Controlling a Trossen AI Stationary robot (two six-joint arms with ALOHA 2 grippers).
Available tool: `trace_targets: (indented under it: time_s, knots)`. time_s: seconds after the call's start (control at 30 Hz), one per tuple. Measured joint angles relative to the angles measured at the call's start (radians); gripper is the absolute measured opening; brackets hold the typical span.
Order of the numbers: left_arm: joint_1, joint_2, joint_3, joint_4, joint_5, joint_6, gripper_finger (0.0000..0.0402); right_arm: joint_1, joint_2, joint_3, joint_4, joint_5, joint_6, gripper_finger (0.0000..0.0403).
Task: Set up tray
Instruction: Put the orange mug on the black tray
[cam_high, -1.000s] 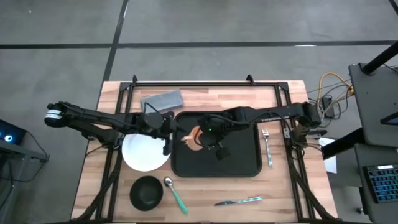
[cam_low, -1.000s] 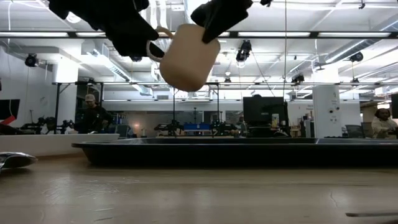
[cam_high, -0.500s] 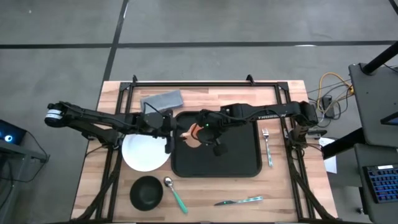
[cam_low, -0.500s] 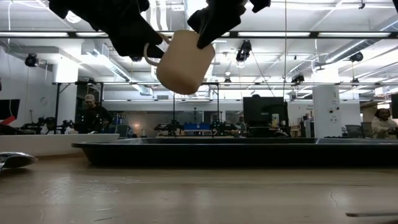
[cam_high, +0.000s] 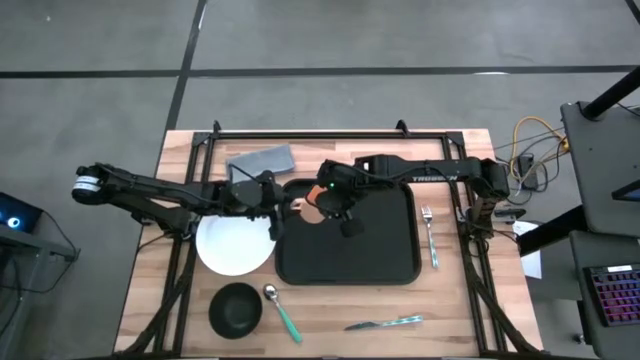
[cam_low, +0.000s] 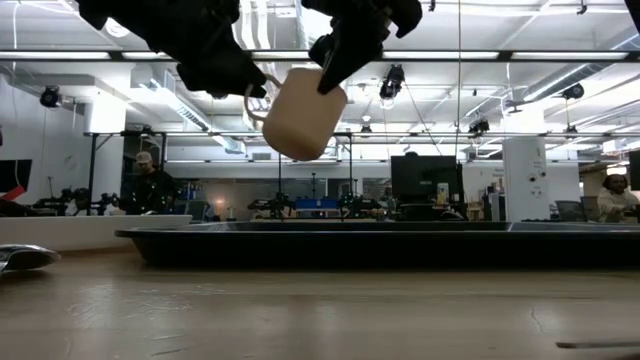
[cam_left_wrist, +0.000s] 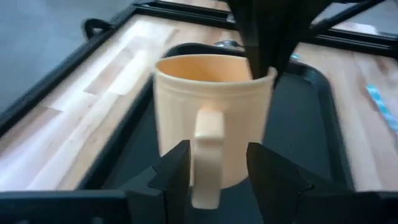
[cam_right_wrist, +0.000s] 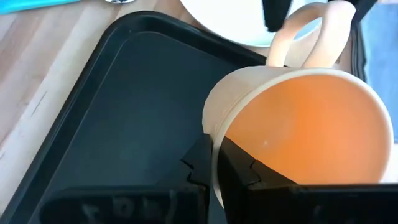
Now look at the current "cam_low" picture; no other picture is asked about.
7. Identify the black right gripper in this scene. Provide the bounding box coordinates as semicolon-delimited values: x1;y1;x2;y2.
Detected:
302;0;424;96

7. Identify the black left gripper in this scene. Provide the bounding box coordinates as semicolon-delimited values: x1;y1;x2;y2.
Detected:
74;0;268;100

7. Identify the orange ceramic mug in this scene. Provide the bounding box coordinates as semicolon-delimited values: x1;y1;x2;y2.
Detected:
243;67;349;162

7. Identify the silver spoon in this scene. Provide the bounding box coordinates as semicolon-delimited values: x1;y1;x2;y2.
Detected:
0;243;62;275

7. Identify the black serving tray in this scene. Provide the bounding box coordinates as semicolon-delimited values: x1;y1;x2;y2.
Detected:
114;221;640;269

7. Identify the grey office chair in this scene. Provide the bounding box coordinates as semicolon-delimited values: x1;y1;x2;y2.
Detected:
554;199;587;223
174;199;211;222

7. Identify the person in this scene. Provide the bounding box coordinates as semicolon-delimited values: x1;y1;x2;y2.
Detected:
122;151;179;217
597;173;640;224

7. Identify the black computer monitor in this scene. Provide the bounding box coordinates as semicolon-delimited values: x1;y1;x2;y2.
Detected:
390;154;465;204
628;149;640;191

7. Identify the blue box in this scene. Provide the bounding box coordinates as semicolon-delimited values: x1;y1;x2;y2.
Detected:
294;198;341;211

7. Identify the white column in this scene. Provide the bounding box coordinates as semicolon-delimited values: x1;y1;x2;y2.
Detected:
502;137;550;223

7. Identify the thin hanging cable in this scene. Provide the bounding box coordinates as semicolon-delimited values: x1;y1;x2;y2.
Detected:
455;0;463;156

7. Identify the black background station frame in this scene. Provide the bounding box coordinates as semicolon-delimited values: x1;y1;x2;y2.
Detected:
83;130;354;217

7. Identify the black aluminium table frame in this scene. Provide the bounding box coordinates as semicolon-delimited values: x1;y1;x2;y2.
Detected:
0;48;640;63

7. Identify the black wall screen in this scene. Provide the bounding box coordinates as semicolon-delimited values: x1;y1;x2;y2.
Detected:
0;158;34;194

